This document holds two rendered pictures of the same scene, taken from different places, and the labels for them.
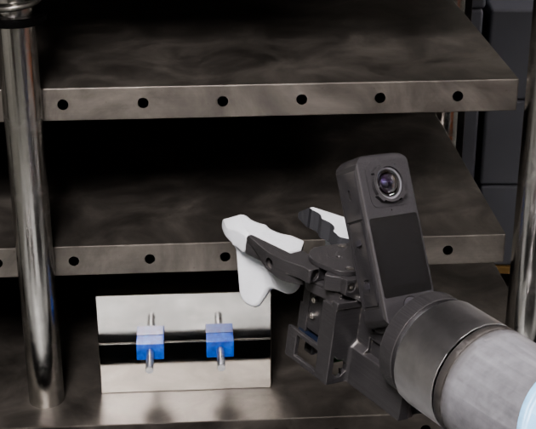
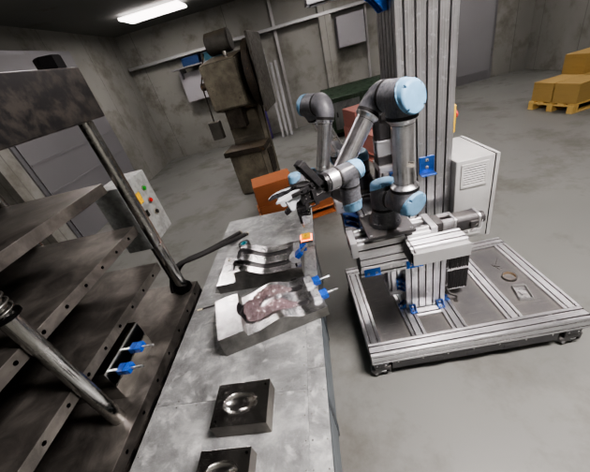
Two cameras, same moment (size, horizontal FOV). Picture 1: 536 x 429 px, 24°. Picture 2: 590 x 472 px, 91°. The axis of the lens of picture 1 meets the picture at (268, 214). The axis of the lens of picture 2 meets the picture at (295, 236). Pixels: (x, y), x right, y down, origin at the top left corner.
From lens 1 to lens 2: 107 cm
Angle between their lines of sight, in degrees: 67
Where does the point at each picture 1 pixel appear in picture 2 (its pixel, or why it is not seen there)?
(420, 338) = (332, 175)
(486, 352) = (341, 168)
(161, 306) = (120, 356)
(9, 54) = (21, 327)
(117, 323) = (115, 374)
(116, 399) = (134, 391)
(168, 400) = (144, 374)
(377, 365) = (322, 192)
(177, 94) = (73, 294)
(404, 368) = (334, 181)
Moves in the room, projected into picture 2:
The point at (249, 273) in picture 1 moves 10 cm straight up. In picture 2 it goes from (291, 204) to (284, 175)
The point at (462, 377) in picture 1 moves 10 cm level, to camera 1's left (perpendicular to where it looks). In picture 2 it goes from (344, 172) to (346, 184)
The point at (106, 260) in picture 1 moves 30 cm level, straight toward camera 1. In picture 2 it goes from (96, 362) to (167, 346)
